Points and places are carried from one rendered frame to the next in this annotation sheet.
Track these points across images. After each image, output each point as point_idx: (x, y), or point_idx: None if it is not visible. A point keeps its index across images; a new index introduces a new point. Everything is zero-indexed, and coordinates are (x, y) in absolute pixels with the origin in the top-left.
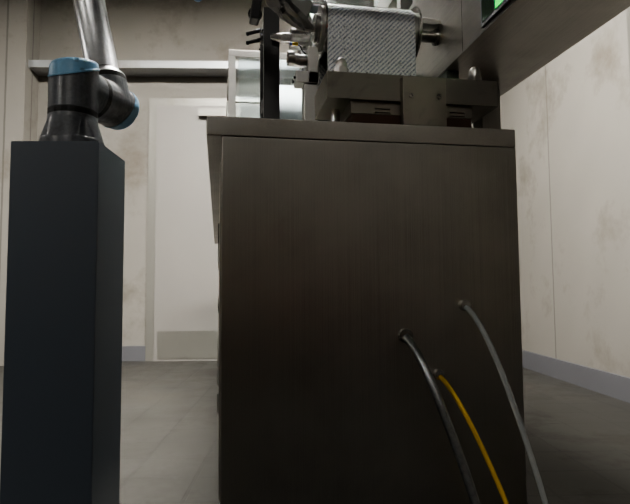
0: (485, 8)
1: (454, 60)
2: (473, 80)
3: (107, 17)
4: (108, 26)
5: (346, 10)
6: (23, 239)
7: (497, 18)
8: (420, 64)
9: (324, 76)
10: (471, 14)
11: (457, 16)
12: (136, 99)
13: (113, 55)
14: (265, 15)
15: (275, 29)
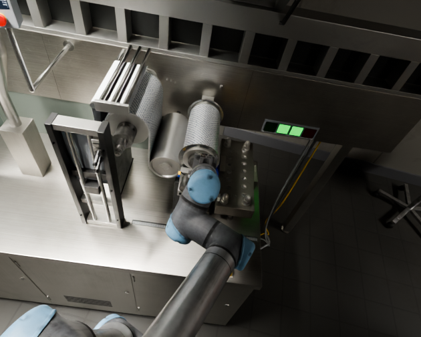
0: (268, 127)
1: (226, 126)
2: (252, 152)
3: (96, 330)
4: (103, 331)
5: (216, 145)
6: None
7: (273, 134)
8: (175, 101)
9: (248, 210)
10: (252, 118)
11: (236, 109)
12: (117, 315)
13: (116, 331)
14: (105, 138)
15: (110, 142)
